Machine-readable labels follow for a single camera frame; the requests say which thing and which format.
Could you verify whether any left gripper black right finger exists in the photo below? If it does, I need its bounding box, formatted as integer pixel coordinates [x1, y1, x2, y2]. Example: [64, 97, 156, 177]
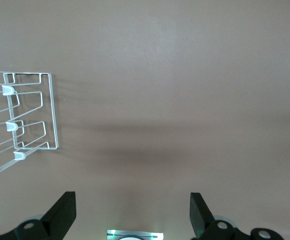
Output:
[190, 192, 252, 240]

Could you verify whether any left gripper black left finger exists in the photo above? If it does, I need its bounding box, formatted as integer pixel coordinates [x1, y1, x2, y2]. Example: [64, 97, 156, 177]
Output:
[0, 191, 77, 240]

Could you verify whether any brown table cloth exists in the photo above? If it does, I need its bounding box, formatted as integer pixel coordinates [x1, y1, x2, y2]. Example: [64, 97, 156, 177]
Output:
[0, 0, 290, 240]

